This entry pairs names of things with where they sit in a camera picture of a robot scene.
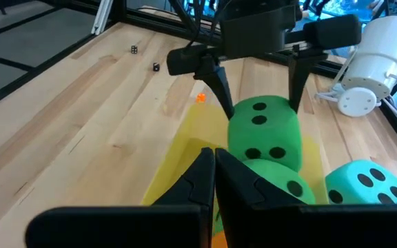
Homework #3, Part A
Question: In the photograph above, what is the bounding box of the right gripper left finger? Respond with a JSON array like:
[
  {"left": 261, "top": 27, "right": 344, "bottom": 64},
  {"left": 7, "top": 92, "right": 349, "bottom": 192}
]
[{"left": 152, "top": 147, "right": 217, "bottom": 248}]

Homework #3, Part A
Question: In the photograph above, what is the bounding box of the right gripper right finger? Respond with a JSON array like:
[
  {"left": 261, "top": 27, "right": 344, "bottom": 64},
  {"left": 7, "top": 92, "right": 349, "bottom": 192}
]
[{"left": 215, "top": 148, "right": 310, "bottom": 248}]

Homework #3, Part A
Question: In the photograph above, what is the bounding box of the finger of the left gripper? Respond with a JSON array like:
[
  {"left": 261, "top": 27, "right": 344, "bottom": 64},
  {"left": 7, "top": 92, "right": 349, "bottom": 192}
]
[
  {"left": 194, "top": 56, "right": 236, "bottom": 120},
  {"left": 287, "top": 50, "right": 329, "bottom": 114}
]

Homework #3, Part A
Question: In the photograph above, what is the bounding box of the yellow translucent plastic bin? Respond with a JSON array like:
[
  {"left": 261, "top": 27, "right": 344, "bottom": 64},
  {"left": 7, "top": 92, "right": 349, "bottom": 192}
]
[{"left": 141, "top": 102, "right": 329, "bottom": 208}]

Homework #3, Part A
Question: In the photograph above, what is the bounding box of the large green foam die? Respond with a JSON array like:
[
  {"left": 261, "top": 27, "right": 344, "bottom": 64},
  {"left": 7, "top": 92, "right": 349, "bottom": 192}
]
[
  {"left": 227, "top": 95, "right": 303, "bottom": 173},
  {"left": 212, "top": 158, "right": 317, "bottom": 236}
]

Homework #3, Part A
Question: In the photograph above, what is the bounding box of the large orange foam die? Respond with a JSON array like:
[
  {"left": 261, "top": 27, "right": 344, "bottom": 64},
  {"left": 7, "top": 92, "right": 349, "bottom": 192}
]
[{"left": 212, "top": 229, "right": 229, "bottom": 248}]

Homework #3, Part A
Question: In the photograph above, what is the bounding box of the large teal foam die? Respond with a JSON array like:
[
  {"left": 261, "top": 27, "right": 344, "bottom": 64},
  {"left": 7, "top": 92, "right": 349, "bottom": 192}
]
[{"left": 325, "top": 158, "right": 397, "bottom": 206}]

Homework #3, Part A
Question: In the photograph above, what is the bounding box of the silver aluminium bar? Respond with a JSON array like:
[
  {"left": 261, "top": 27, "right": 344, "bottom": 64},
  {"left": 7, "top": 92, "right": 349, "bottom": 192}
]
[{"left": 90, "top": 0, "right": 114, "bottom": 36}]

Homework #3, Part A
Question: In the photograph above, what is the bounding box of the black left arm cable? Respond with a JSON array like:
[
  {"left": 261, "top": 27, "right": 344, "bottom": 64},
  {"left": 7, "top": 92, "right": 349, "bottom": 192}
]
[{"left": 168, "top": 0, "right": 221, "bottom": 50}]

